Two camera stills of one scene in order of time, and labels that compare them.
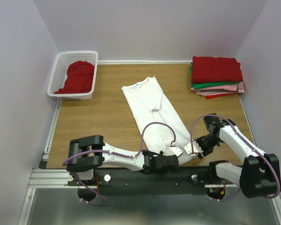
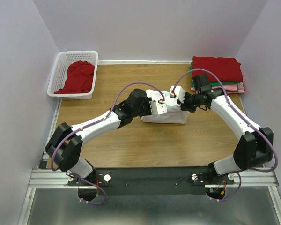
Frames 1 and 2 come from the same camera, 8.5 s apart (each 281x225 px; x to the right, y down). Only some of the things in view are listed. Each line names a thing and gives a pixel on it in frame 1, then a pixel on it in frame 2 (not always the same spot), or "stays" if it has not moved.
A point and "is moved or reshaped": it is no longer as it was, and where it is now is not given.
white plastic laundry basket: (60, 72) stays
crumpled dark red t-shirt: (79, 78) stays
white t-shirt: (159, 124) is moved or reshaped
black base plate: (127, 181) stays
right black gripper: (206, 152) to (184, 107)
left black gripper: (161, 155) to (147, 102)
